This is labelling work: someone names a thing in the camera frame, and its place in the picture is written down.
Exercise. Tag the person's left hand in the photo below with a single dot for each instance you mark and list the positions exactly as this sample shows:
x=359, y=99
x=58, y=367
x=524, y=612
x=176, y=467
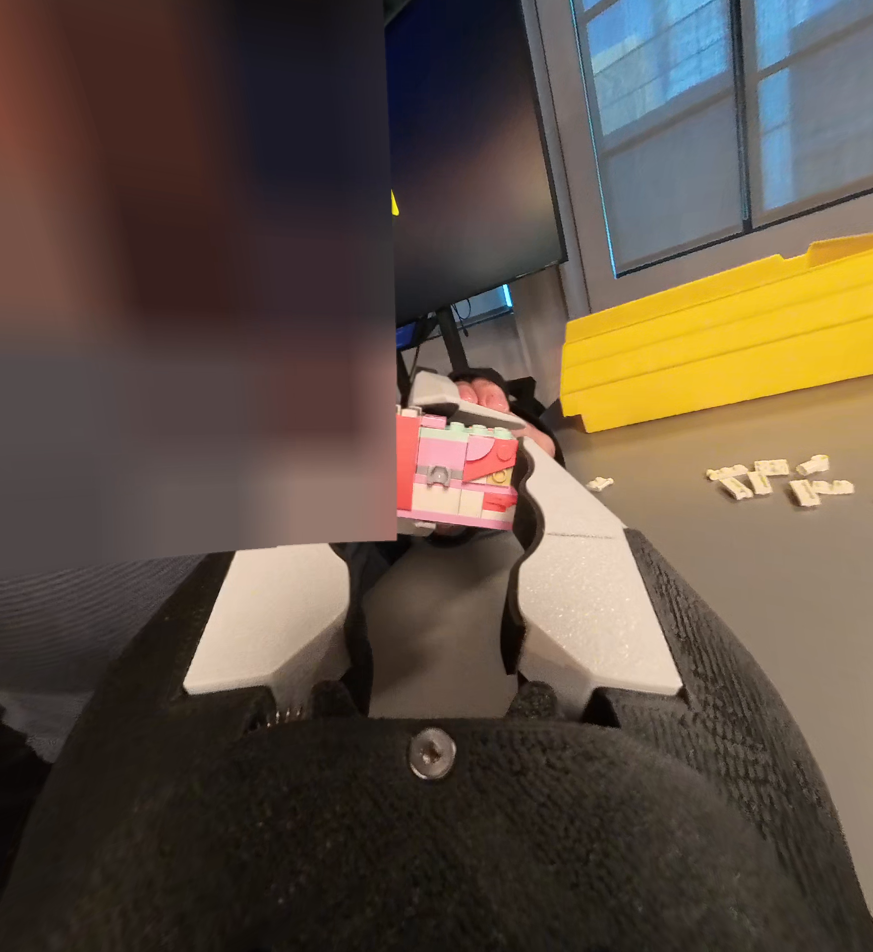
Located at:
x=484, y=394

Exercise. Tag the grey ribbed cloth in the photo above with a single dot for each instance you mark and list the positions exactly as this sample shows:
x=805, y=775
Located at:
x=72, y=617

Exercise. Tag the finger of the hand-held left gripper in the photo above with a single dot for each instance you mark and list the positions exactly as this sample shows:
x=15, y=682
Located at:
x=444, y=394

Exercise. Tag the heap of white toy bricks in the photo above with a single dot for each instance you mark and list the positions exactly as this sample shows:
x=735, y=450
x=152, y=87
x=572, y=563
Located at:
x=771, y=480

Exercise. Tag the black monitor stand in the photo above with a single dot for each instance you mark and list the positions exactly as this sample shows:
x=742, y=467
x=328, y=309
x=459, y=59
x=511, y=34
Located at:
x=444, y=338

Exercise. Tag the yellow plastic bin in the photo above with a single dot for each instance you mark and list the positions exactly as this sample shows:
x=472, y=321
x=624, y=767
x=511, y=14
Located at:
x=734, y=342

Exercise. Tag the grey framed window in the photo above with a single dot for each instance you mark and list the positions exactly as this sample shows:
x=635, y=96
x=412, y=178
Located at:
x=741, y=126

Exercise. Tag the pink toy brick model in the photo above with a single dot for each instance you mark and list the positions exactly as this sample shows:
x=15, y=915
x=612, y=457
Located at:
x=455, y=476

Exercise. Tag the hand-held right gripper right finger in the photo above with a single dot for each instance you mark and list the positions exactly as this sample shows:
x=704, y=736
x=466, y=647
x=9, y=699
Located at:
x=592, y=610

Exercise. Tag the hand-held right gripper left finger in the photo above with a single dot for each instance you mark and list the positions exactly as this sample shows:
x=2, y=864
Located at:
x=273, y=617

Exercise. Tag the black monitor screen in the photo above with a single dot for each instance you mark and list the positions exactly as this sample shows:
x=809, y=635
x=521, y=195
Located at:
x=473, y=149

